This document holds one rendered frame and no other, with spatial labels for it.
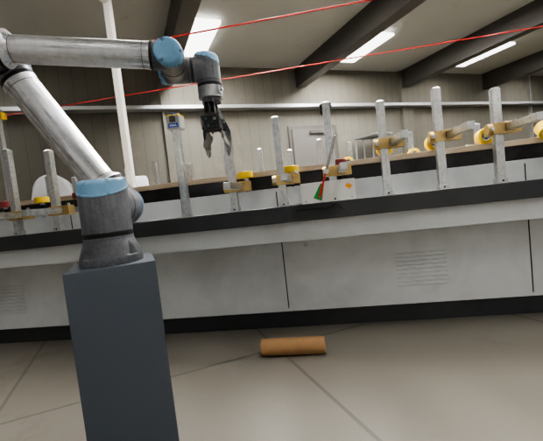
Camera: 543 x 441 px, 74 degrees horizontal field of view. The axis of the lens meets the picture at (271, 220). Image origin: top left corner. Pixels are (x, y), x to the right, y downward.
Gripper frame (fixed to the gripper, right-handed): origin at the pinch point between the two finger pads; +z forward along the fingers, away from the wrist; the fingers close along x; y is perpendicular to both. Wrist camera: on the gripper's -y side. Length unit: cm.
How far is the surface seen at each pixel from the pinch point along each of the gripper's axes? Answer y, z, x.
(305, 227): -43, 35, 27
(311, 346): -26, 89, 25
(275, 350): -26, 90, 8
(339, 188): -41, 18, 45
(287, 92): -623, -194, -20
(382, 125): -42, -9, 68
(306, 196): -41, 20, 29
